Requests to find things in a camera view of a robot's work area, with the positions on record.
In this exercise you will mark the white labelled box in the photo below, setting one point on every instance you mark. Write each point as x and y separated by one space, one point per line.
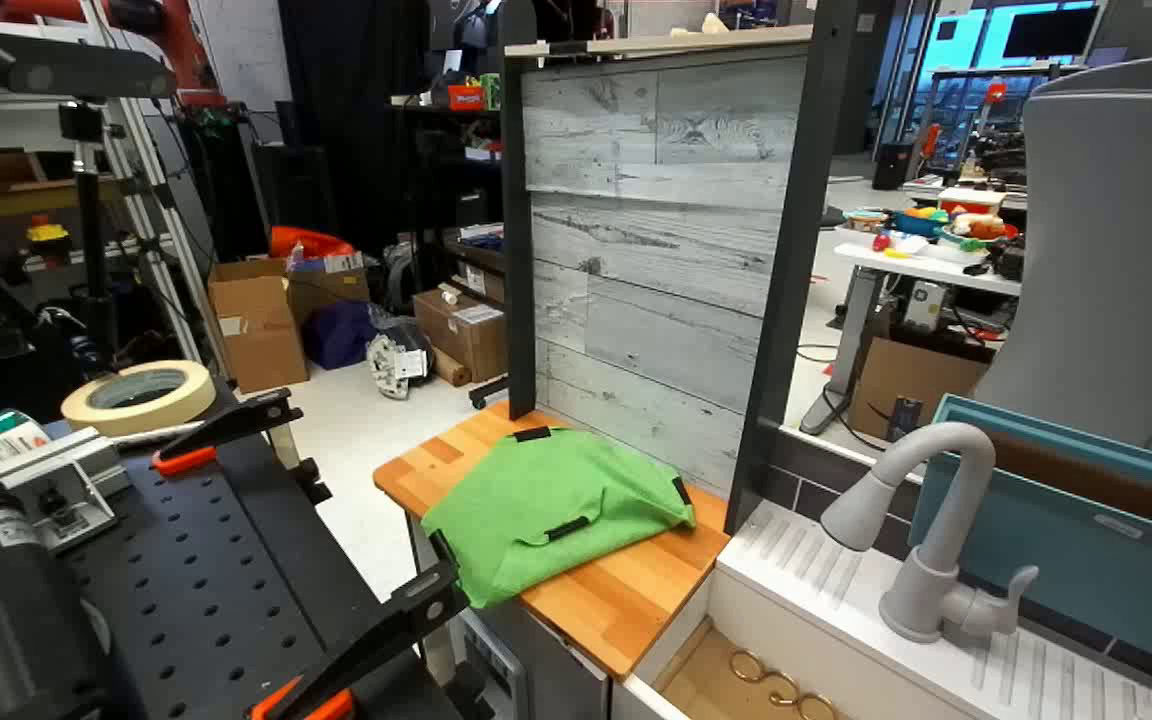
29 464

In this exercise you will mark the grey toy faucet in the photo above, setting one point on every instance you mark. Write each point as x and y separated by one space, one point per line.
931 565

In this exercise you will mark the black stereo camera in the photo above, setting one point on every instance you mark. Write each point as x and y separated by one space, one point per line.
62 65

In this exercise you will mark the teal panel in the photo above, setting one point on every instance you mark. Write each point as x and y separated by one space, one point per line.
1096 535

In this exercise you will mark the dark blue bag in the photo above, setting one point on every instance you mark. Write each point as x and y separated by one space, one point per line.
339 332

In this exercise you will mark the grey cabinet base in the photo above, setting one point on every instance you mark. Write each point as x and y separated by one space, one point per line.
522 653

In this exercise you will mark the grey white Franka robot arm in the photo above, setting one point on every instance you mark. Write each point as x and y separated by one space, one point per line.
1110 253

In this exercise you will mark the green cloth bag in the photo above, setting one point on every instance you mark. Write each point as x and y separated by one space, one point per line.
540 513

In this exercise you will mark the black camera stand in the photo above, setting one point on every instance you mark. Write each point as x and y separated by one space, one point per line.
89 227

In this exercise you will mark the colourful toy pile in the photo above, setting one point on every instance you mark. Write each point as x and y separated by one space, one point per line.
943 227

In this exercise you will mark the white desk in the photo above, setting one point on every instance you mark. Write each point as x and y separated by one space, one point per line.
931 275

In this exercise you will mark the low cardboard box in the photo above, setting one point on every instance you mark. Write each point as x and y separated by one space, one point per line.
460 332

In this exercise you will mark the orange fabric item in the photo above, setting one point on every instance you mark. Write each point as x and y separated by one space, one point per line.
311 242

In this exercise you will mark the dark metal post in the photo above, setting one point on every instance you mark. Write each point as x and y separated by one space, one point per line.
518 242
789 264

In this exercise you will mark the wooden butcher block countertop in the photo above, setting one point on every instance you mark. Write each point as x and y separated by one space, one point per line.
618 593

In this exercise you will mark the black perforated work table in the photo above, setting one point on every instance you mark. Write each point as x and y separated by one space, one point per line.
202 587

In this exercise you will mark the cardboard box with black print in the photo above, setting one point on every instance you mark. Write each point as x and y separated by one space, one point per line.
911 383

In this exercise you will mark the grey wood plank panel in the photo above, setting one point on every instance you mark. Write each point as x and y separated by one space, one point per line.
662 253

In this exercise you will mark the tall cardboard box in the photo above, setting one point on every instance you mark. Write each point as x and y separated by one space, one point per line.
257 327

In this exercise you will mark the masking tape roll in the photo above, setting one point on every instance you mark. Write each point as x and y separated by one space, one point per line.
138 396

